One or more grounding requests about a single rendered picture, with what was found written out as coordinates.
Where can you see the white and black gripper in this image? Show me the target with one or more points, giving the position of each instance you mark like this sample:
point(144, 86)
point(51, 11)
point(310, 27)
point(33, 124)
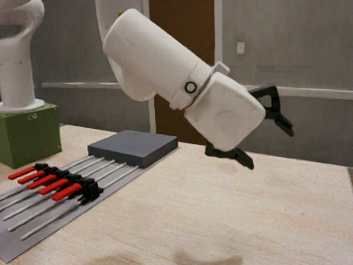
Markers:
point(226, 113)

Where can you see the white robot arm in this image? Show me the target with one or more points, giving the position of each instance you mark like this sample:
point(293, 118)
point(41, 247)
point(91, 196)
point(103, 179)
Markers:
point(150, 61)

